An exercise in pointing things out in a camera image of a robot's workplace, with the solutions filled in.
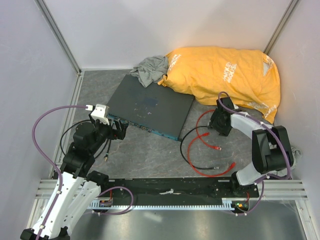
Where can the dark grey network switch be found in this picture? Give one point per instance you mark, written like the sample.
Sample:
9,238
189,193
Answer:
156,109

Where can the grey cloth at back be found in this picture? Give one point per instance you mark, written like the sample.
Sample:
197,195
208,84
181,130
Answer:
150,70

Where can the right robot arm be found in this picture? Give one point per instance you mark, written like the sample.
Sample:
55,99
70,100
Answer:
271,153

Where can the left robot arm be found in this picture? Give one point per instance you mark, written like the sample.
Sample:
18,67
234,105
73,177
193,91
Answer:
77,186

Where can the yellow printed fabric bag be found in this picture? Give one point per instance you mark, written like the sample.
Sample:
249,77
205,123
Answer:
250,77

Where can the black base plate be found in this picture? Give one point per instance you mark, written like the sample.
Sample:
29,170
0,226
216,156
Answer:
183,191

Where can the grey cloth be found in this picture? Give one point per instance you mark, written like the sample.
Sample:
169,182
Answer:
297,155
150,70

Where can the grey cloth at right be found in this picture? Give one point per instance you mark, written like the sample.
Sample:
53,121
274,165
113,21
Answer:
297,155

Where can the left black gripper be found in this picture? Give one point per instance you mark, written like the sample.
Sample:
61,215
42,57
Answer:
115,133

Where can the slotted cable duct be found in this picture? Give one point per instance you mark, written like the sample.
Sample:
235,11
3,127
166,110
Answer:
225,205

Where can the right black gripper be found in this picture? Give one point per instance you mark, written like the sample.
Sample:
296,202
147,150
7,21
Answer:
224,131

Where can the aluminium frame rail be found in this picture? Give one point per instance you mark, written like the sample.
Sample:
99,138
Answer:
46,90

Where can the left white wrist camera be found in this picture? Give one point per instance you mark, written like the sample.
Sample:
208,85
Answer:
98,112

